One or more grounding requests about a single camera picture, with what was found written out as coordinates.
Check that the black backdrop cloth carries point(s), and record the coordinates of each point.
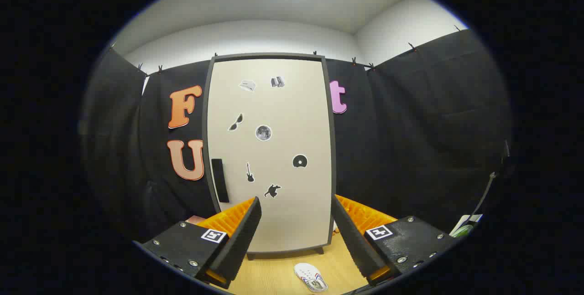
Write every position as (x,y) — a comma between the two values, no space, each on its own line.
(410,149)

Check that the white striped shoe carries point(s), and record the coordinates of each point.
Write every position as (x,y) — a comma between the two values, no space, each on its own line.
(308,274)

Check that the beige shoe cabinet door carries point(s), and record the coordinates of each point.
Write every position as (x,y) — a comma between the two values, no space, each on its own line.
(283,112)

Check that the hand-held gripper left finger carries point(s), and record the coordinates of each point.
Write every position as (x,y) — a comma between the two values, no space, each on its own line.
(242,240)

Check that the green glass dish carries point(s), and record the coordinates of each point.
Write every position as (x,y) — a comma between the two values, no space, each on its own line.
(463,230)

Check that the black angled stand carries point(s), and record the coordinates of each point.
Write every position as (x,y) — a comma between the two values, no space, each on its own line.
(492,176)

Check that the grey shoe cabinet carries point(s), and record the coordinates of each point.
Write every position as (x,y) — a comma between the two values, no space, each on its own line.
(269,55)

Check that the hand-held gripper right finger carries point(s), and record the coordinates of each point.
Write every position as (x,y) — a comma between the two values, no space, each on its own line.
(356,240)

